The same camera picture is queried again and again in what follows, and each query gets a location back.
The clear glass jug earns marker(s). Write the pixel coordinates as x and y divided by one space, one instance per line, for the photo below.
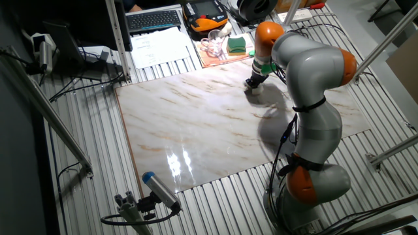
212 44

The black flat bar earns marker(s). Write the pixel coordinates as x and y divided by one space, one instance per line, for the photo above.
385 225

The black monitor stand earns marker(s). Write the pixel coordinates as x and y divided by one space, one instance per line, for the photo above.
63 42

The person's bare hand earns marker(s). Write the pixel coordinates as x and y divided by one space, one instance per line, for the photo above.
134 8

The aluminium frame post by monitor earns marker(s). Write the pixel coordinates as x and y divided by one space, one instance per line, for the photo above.
117 39

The black office chair base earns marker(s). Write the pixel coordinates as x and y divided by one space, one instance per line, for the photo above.
408 5

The white paper sheet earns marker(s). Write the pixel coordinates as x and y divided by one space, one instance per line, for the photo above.
156 49

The orange and white cloth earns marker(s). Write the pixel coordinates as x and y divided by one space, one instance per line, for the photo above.
222 60

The white sponge block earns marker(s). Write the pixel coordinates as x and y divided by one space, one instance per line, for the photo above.
257 90

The aluminium frame post by power strip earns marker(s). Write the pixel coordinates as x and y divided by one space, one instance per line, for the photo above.
291 11

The black round reel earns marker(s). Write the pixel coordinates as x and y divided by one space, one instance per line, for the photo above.
256 9

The orange and black teach pendant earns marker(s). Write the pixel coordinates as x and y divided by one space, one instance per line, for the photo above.
204 23

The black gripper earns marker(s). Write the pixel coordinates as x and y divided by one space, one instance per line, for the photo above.
254 81

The brown cardboard panel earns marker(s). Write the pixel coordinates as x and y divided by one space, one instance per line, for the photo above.
406 68

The silver camera with blue cap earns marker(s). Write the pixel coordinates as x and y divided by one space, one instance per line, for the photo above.
160 191

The brown cardboard box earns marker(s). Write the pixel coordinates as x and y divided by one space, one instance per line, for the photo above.
284 5

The long slanted aluminium beam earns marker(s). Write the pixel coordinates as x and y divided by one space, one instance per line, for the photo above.
49 112

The green and yellow sponge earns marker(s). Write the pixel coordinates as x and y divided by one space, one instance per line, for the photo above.
236 45

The silver camera on white mount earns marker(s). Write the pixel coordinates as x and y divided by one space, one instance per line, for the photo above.
45 55

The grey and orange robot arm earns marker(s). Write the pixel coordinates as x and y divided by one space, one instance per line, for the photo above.
313 75

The black computer monitor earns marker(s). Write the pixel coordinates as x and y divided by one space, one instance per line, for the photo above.
65 13

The marble pattern board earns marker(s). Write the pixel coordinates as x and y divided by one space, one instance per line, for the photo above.
147 107

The short aluminium profile stub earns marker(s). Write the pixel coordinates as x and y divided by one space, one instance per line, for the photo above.
130 212

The slanted aluminium beam with bracket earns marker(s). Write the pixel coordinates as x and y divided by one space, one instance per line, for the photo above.
388 37

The white rounded object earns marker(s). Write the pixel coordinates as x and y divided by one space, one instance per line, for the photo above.
226 28

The black camera clamp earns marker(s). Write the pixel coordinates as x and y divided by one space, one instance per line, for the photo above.
147 205

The black computer keyboard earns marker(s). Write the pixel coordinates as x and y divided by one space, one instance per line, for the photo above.
153 21

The low aluminium beam with bracket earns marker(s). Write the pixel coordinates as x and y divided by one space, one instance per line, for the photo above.
395 148

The white power strip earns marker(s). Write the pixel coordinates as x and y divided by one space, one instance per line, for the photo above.
302 14

